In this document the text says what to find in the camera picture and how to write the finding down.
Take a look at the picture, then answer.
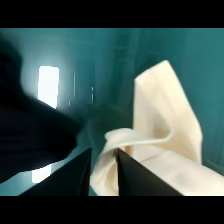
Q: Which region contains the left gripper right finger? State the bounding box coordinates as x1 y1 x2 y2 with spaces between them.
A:
114 148 184 197

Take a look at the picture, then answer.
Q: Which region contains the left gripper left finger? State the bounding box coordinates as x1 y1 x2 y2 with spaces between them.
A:
20 147 93 197

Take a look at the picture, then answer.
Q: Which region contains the cream polo shirt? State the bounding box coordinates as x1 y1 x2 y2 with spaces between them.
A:
90 59 224 197

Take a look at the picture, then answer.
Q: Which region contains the black garment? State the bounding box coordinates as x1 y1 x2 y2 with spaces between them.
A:
0 36 86 185

